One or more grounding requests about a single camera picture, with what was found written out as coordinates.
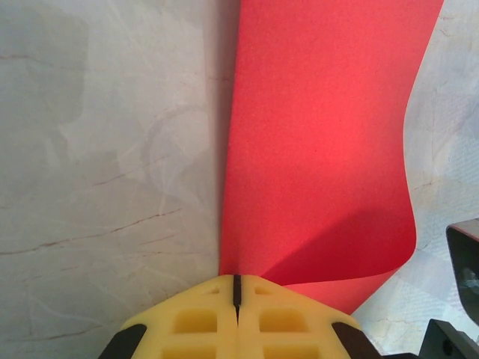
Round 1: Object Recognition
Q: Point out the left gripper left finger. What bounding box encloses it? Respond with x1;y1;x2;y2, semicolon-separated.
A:
99;274;240;359

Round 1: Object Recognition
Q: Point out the red square paper sheet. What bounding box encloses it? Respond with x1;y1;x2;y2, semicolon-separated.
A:
216;0;446;316

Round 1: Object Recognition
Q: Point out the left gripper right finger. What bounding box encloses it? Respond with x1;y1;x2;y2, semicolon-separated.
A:
234;274;382;359

